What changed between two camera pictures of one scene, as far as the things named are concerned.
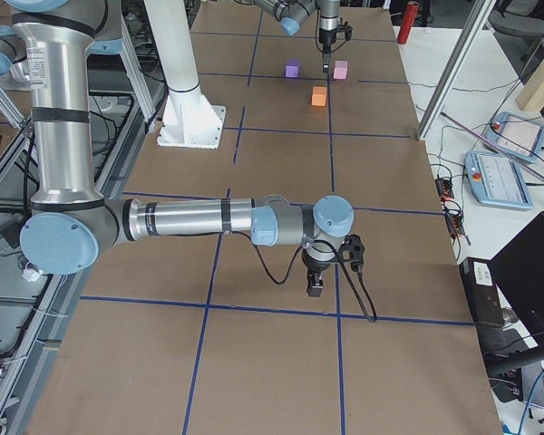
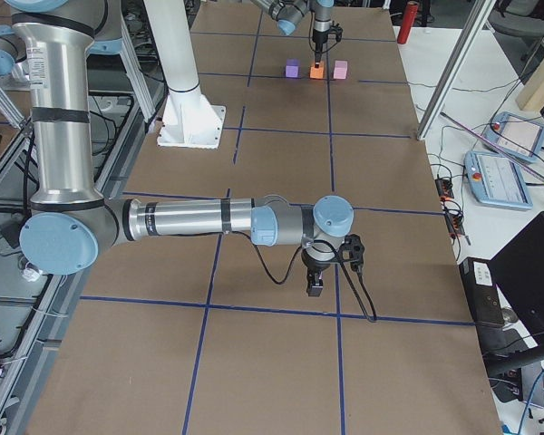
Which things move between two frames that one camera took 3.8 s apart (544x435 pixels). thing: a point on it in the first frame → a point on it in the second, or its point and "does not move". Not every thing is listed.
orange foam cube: x=319 y=96 → x=316 y=72
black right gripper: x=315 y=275 does not move
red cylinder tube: x=407 y=22 does not move
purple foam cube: x=293 y=69 does not move
